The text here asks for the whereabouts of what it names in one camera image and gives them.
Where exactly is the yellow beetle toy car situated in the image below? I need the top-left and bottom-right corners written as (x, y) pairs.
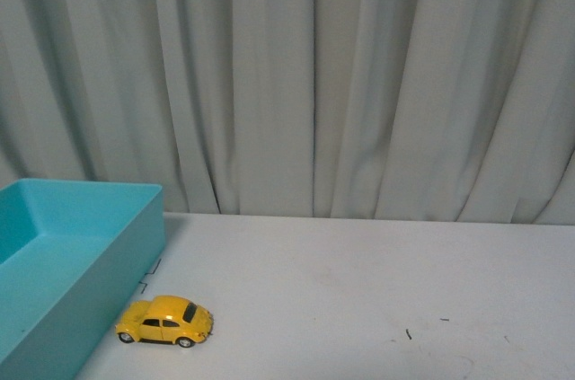
top-left (115, 296), bottom-right (214, 349)

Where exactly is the grey pleated curtain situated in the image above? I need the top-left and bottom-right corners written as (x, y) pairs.
top-left (1, 0), bottom-right (574, 225)

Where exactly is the turquoise plastic storage bin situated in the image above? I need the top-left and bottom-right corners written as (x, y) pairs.
top-left (1, 179), bottom-right (165, 379)

